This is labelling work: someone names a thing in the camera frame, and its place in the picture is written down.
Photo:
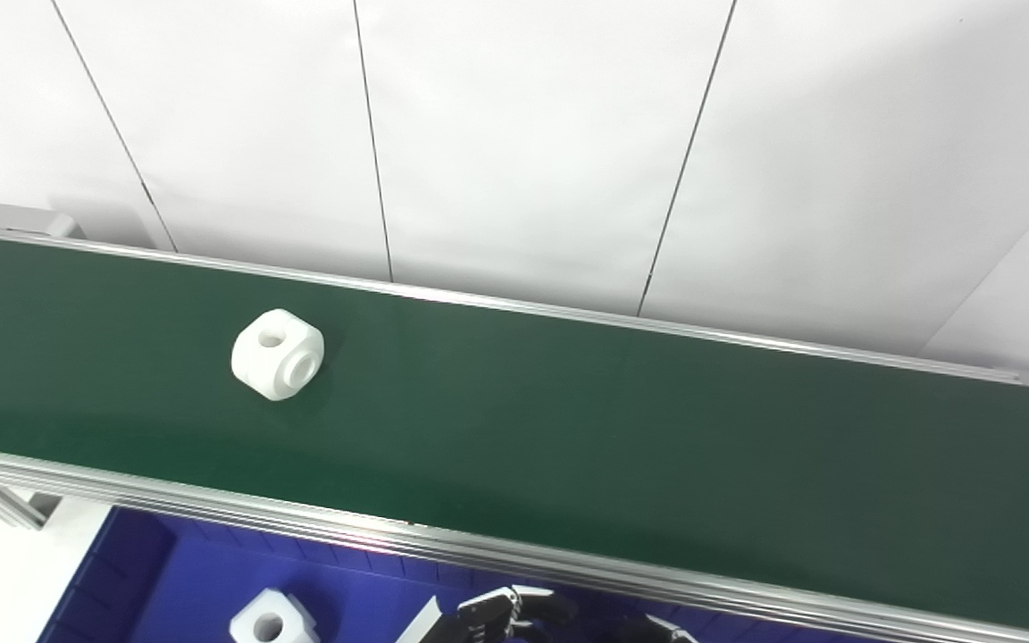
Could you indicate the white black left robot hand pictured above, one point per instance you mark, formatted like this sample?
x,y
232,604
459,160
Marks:
x,y
488,612

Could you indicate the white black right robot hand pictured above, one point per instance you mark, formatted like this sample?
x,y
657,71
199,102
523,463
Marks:
x,y
657,632

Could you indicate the white block part with holes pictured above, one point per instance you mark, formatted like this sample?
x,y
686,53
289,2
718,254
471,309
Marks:
x,y
287,616
278,357

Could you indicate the green conveyor belt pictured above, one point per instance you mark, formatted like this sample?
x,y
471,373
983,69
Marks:
x,y
568,429

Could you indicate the blue bin with white parts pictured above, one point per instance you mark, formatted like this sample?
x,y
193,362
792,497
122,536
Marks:
x,y
175,589

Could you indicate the aluminium conveyor support leg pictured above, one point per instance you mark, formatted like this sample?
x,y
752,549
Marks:
x,y
14,505

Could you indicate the grey conveyor end housing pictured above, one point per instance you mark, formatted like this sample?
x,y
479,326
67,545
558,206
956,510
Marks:
x,y
19,219

